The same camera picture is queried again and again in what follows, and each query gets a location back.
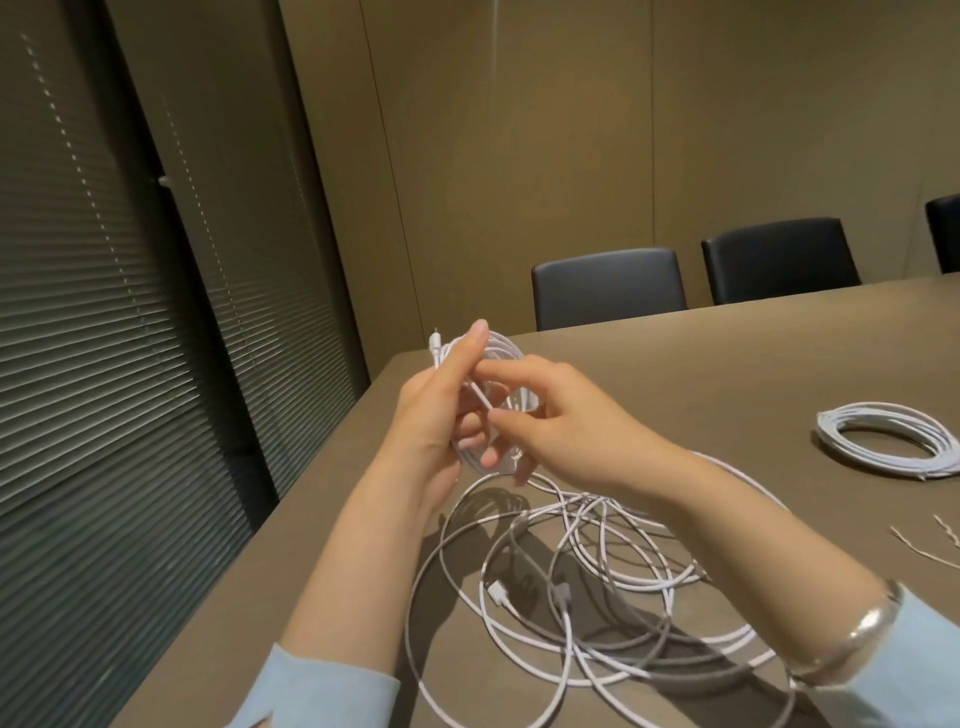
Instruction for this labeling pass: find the person's left hand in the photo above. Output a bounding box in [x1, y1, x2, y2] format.
[374, 318, 500, 515]

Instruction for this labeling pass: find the person's right hand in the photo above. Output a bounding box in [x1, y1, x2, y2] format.
[472, 353, 691, 519]

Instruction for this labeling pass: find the white cable bundle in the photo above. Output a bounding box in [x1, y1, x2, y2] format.
[427, 326, 545, 489]

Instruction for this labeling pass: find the pile of white cables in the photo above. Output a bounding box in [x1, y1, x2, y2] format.
[404, 449, 800, 728]

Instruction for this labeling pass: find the person's left forearm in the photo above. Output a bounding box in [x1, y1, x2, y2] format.
[224, 464, 451, 728]

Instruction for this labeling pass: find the dark meeting chair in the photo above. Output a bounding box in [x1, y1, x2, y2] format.
[700, 217, 863, 307]
[924, 194, 960, 275]
[530, 248, 689, 333]

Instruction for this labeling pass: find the brown table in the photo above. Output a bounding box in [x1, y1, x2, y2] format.
[108, 273, 960, 728]

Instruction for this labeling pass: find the glass partition with grey blinds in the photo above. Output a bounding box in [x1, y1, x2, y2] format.
[0, 0, 373, 728]

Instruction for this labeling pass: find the bunch of white twist ties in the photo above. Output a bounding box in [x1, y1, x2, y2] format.
[888, 513, 960, 571]

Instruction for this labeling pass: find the silver bracelet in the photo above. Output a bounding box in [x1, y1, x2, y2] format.
[785, 578, 905, 691]

